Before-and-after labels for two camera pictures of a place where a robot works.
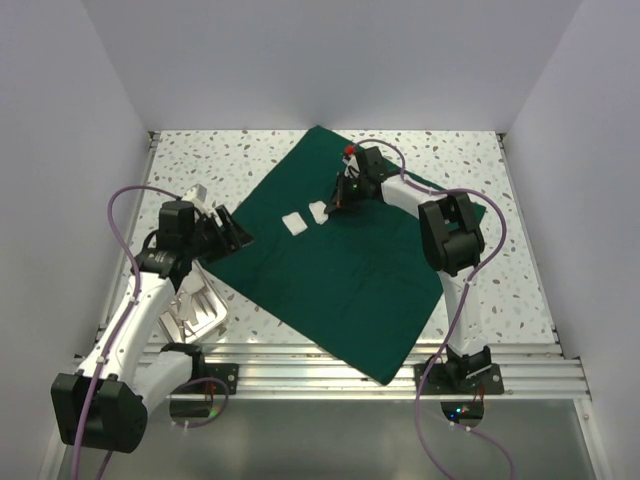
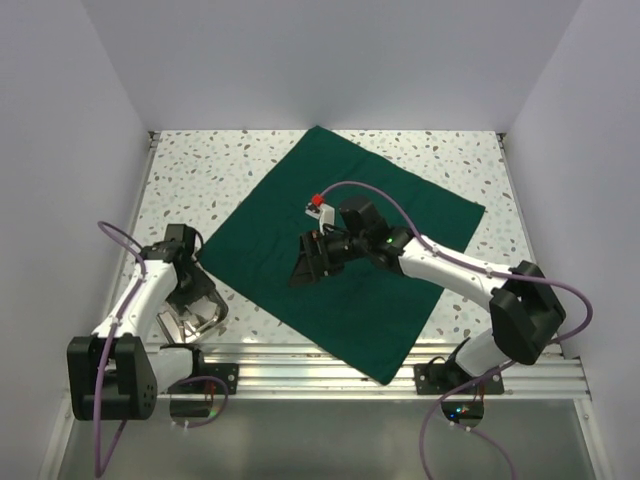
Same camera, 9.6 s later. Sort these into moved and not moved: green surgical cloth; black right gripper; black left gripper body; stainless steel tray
Moved: black right gripper; black left gripper body
Not moved: stainless steel tray; green surgical cloth
